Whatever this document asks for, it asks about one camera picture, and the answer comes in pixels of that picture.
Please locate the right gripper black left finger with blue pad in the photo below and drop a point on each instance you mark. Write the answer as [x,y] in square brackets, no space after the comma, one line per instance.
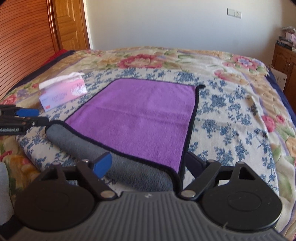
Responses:
[86,173]

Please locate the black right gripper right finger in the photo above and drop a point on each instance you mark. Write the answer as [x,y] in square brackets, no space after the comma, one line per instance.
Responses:
[209,173]

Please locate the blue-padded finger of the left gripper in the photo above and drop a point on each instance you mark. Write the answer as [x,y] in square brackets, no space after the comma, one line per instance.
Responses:
[12,110]

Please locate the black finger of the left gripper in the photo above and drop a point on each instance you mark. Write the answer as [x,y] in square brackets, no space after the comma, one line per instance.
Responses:
[12,125]

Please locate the purple and grey towel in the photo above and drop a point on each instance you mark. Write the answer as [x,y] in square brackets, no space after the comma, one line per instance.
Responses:
[146,126]

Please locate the pink cotton tissue box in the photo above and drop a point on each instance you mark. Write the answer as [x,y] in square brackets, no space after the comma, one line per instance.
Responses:
[60,90]

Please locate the blue floral white cloth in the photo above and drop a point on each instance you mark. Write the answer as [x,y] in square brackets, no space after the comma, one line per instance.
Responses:
[228,126]

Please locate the wooden slatted headboard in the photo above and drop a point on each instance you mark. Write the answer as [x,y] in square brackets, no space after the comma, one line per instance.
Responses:
[28,38]

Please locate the grey sleeve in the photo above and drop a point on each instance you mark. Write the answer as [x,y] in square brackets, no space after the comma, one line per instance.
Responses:
[6,207]

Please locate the floral bed blanket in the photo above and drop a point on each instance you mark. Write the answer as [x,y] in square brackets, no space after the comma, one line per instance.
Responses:
[240,70]

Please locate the wooden door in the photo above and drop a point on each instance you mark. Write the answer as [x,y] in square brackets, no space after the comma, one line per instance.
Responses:
[70,21]

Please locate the navy blue bed sheet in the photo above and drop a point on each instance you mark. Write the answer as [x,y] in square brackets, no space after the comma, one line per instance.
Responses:
[272,80]

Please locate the white paper bag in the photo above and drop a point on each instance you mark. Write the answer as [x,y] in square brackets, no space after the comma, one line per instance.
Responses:
[280,78]

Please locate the wooden cabinet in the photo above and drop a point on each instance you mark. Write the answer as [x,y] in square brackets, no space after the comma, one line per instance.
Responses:
[284,61]

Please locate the clutter pile on cabinet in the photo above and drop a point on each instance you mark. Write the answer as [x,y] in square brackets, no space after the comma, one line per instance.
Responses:
[286,38]

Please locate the white wall switch socket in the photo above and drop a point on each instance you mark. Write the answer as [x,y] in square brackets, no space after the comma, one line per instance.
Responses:
[234,13]

